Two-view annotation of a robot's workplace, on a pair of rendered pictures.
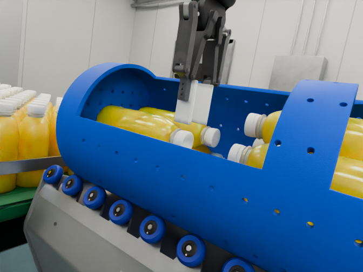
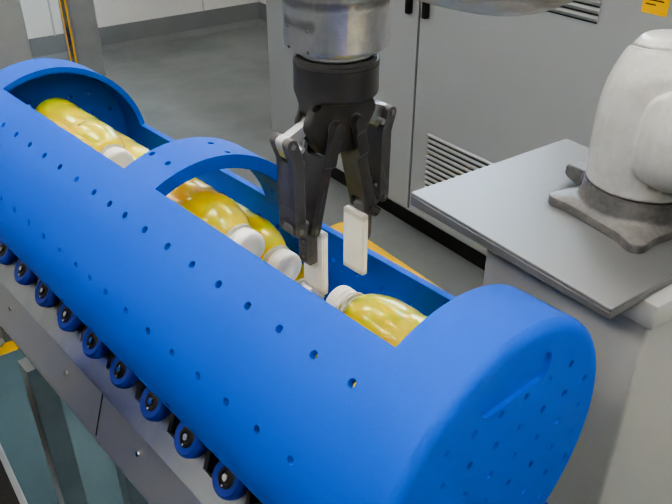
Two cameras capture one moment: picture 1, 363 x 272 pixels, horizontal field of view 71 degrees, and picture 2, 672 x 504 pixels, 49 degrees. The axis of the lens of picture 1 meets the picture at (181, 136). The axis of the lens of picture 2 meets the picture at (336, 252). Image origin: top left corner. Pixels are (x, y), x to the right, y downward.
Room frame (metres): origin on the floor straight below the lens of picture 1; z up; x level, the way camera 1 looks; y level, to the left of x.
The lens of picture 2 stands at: (1.04, 0.15, 1.56)
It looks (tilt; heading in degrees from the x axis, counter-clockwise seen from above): 32 degrees down; 195
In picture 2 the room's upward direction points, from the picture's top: straight up
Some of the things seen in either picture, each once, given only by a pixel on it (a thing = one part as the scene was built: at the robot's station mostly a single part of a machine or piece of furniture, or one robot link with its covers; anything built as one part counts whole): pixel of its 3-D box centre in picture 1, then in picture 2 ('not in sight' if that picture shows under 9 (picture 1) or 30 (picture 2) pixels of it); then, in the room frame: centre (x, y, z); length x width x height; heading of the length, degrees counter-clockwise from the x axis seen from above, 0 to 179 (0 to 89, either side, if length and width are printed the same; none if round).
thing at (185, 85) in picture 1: (182, 83); (368, 211); (0.39, 0.01, 1.20); 0.03 x 0.01 x 0.05; 147
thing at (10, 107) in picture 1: (2, 107); not in sight; (0.56, 0.41, 1.09); 0.04 x 0.04 x 0.02
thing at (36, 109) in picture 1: (36, 109); not in sight; (0.62, 0.37, 1.09); 0.04 x 0.04 x 0.02
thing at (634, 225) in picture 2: not in sight; (624, 191); (-0.05, 0.31, 1.05); 0.22 x 0.18 x 0.06; 45
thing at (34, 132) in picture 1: (33, 148); not in sight; (0.62, 0.37, 0.99); 0.07 x 0.07 x 0.19
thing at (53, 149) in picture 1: (60, 140); not in sight; (0.75, 0.36, 0.99); 0.07 x 0.07 x 0.19
